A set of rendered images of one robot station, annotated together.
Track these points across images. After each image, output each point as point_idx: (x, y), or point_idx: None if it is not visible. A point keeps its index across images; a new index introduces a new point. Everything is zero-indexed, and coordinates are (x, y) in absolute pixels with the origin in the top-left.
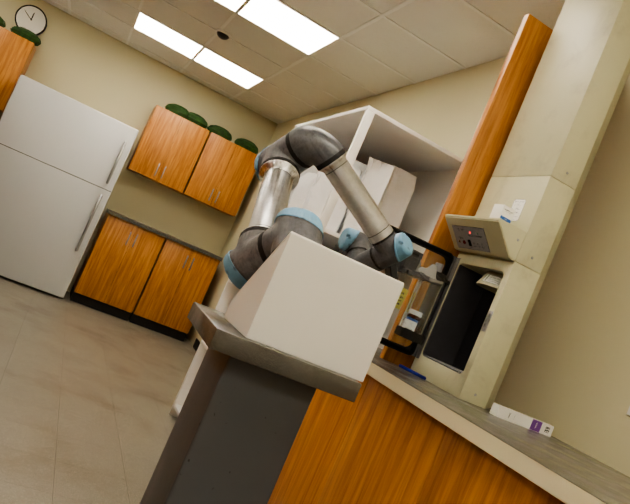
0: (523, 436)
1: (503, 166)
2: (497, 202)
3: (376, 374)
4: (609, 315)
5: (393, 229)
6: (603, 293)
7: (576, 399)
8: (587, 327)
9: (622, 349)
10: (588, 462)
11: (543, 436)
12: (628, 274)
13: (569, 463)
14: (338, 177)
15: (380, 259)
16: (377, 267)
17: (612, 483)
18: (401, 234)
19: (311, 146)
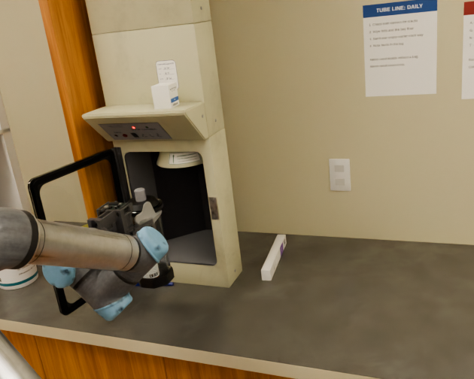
0: (344, 307)
1: (103, 18)
2: (129, 68)
3: (183, 355)
4: (265, 110)
5: (46, 179)
6: (247, 90)
7: (274, 193)
8: (248, 127)
9: (296, 137)
10: (364, 268)
11: (296, 256)
12: (263, 65)
13: (417, 319)
14: (50, 256)
15: (139, 277)
16: (137, 283)
17: (444, 305)
18: (148, 236)
19: None
